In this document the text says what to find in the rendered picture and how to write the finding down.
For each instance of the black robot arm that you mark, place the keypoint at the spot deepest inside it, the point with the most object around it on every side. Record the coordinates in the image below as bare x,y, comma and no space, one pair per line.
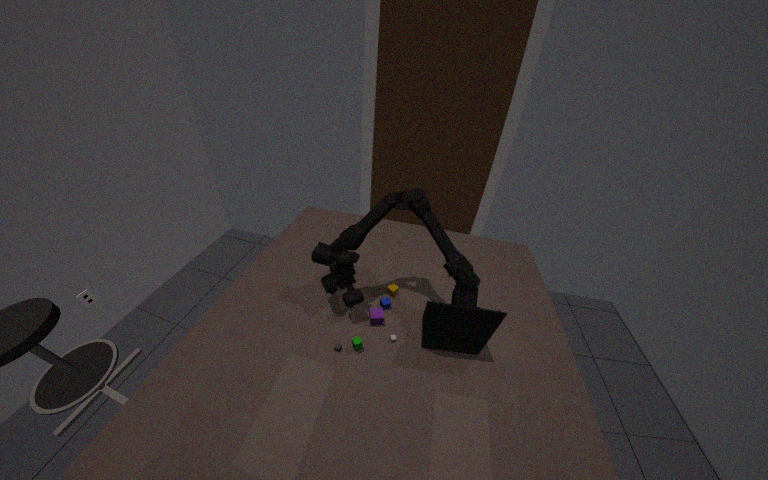
464,294

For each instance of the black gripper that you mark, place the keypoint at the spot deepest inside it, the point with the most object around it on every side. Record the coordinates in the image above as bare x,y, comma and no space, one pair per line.
353,295

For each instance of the purple block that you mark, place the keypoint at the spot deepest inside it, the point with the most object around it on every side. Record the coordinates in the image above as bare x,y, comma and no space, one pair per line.
376,316

